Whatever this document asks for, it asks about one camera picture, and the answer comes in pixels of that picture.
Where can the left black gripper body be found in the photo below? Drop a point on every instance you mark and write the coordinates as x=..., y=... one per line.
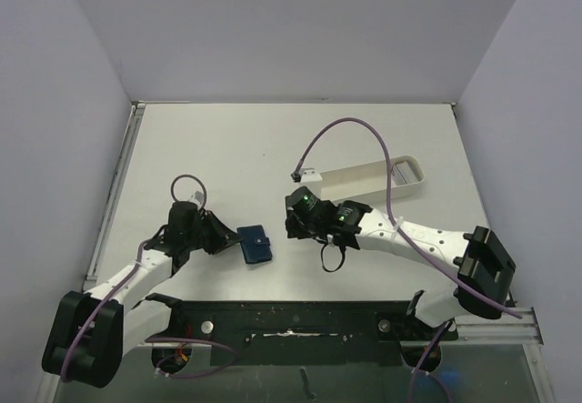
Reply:
x=195, y=236

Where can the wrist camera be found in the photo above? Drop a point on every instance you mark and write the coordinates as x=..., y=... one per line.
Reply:
x=197, y=197
x=306, y=175

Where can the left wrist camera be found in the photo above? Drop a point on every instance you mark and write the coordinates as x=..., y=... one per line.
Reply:
x=197, y=197

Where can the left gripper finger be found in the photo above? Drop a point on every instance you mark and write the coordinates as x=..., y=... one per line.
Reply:
x=215, y=245
x=227, y=226

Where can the aluminium rail left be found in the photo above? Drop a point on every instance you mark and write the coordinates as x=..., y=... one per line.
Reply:
x=115, y=190

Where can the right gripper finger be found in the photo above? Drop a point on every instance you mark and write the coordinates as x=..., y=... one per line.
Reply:
x=290, y=202
x=297, y=230

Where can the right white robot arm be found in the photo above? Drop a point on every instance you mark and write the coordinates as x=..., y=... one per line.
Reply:
x=478, y=267

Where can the blue card holder wallet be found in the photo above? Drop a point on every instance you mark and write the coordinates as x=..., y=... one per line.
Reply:
x=255, y=244

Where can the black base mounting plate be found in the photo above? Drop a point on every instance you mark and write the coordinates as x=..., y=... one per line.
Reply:
x=302, y=333

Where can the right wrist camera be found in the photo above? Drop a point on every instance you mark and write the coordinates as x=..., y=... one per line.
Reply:
x=306, y=175

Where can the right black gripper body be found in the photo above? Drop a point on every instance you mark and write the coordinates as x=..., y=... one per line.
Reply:
x=296, y=228

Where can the aluminium rail right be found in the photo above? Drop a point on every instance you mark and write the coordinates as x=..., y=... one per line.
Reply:
x=507, y=330

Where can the aluminium rail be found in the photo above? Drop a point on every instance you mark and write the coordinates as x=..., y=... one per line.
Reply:
x=115, y=190
x=507, y=330

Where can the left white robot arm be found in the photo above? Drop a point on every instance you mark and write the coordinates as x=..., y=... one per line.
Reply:
x=93, y=330

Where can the white oblong tray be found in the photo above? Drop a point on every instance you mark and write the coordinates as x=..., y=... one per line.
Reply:
x=366, y=183

